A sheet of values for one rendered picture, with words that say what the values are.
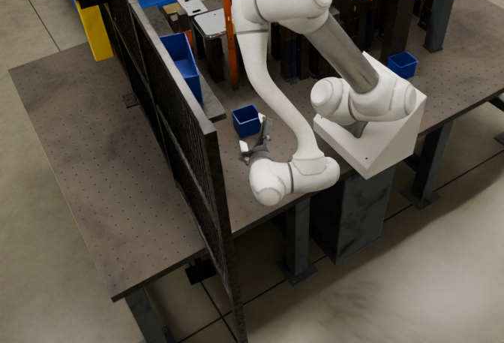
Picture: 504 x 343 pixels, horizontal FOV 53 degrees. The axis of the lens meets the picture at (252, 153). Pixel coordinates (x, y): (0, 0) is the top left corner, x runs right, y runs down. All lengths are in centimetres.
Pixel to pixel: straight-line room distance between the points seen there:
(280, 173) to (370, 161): 57
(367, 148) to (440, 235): 95
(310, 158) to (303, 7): 47
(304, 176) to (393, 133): 56
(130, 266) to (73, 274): 96
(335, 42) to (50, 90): 167
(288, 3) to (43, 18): 373
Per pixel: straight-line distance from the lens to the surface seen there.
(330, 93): 191
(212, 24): 248
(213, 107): 194
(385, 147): 206
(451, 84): 266
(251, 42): 156
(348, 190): 223
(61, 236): 305
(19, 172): 351
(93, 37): 285
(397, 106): 184
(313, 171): 161
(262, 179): 158
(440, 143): 268
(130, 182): 220
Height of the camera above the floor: 230
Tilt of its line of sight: 46 degrees down
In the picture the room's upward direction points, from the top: 5 degrees counter-clockwise
